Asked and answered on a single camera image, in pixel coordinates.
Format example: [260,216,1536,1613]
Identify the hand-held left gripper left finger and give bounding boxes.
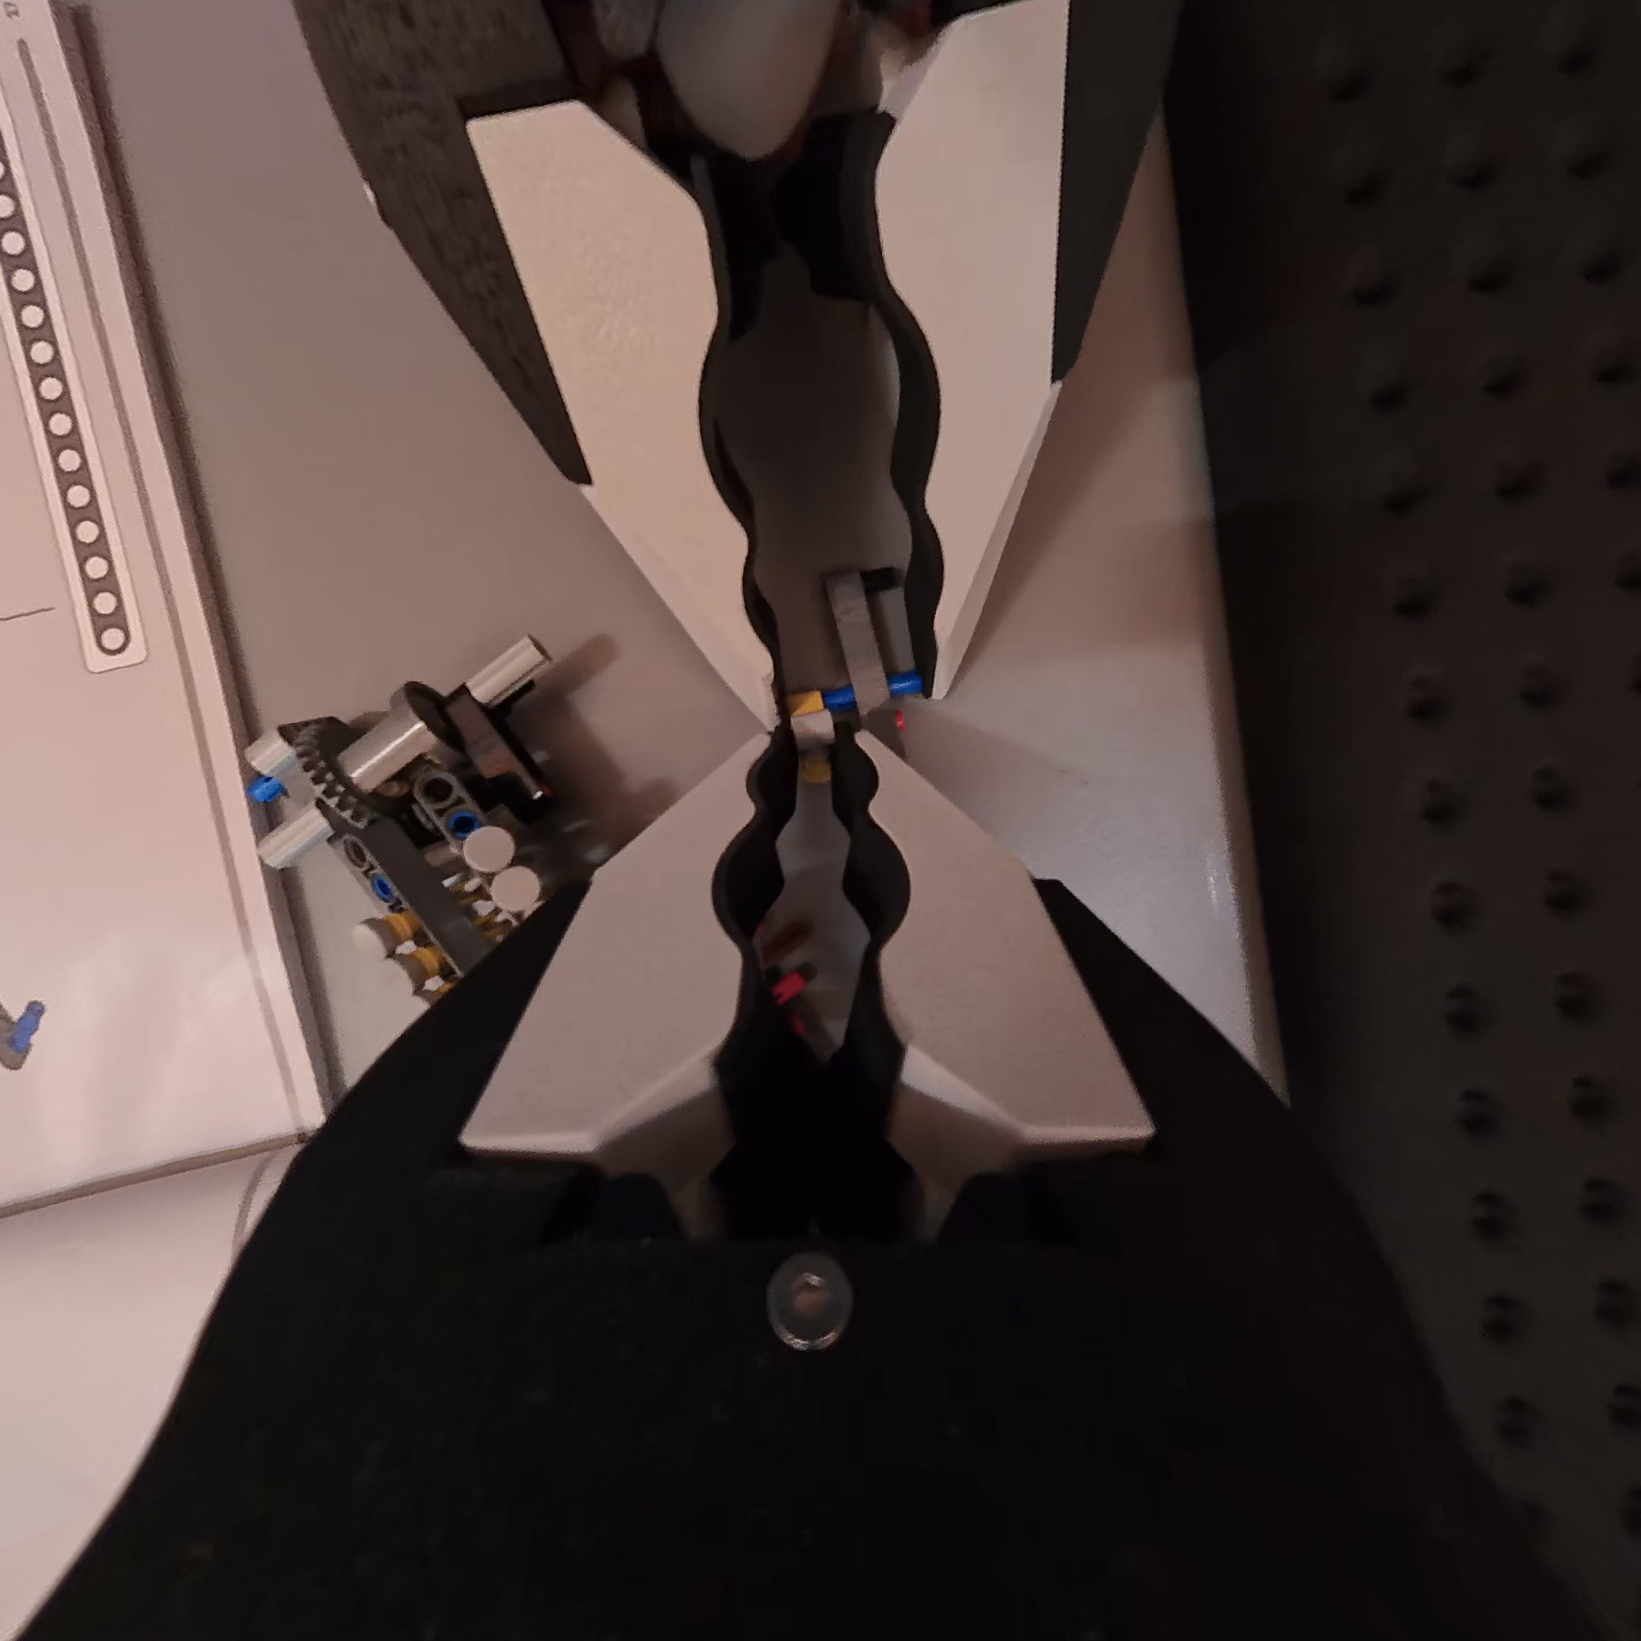
[457,728,829,1238]

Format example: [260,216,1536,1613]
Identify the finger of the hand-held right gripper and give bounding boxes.
[877,0,1073,698]
[465,99,788,730]

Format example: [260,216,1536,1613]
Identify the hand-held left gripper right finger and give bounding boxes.
[821,736,1157,1240]

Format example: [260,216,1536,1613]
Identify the toy car chassis assembly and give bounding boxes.
[244,634,829,1033]

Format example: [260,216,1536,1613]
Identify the dark grey long toy beam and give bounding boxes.
[821,566,928,708]

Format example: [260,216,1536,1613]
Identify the grey building instruction booklet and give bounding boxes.
[0,0,328,1212]

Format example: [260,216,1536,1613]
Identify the black perforated panel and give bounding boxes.
[1161,0,1641,1641]

